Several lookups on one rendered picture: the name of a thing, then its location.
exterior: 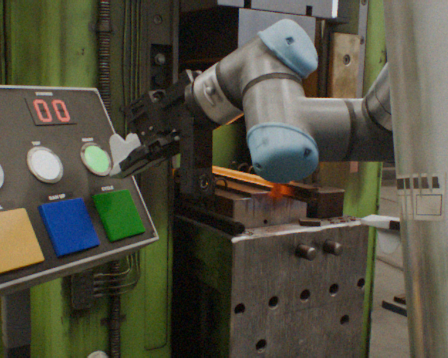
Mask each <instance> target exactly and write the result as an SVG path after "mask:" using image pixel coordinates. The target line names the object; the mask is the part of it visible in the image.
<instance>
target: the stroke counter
mask: <svg viewBox="0 0 448 358"><path fill-rule="evenodd" d="M35 101H36V102H34V104H35V106H36V109H37V110H39V112H38V115H39V117H40V119H41V120H43V121H51V119H52V118H51V115H50V112H47V110H48V108H47V105H46V103H45V102H43V100H35ZM36 103H43V104H44V106H45V108H46V109H39V108H38V105H37V104H36ZM55 103H62V105H63V108H64V109H57V107H56V105H55ZM53 105H54V107H55V110H58V111H57V115H58V118H59V119H61V117H60V114H59V112H65V113H66V116H67V119H61V120H62V121H69V119H70V117H69V115H68V112H67V111H65V110H66V108H65V105H64V103H63V102H61V101H60V100H54V102H53ZM41 112H47V113H48V116H49V119H43V118H42V116H41Z"/></svg>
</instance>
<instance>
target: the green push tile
mask: <svg viewBox="0 0 448 358"><path fill-rule="evenodd" d="M92 199H93V201H94V204H95V206H96V208H97V211H98V214H99V216H100V219H101V221H102V224H103V226H104V228H105V231H106V233H107V236H108V238H109V241H110V243H112V242H116V241H119V240H122V239H126V238H130V237H134V236H136V235H139V234H142V233H144V232H145V231H146V230H145V228H144V225H143V223H142V220H141V218H140V216H139V213H138V211H137V208H136V206H135V204H134V201H133V199H132V196H131V194H130V191H129V190H128V189H126V190H118V191H114V192H107V193H102V194H99V195H94V196H92Z"/></svg>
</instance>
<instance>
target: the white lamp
mask: <svg viewBox="0 0 448 358"><path fill-rule="evenodd" d="M32 164H33V167H34V169H35V171H36V172H37V173H38V174H39V175H40V176H42V177H44V178H47V179H52V178H55V177H56V176H57V175H58V173H59V165H58V162H57V160H56V159H55V157H54V156H53V155H51V154H50V153H49V152H47V151H36V152H35V153H34V154H33V156H32Z"/></svg>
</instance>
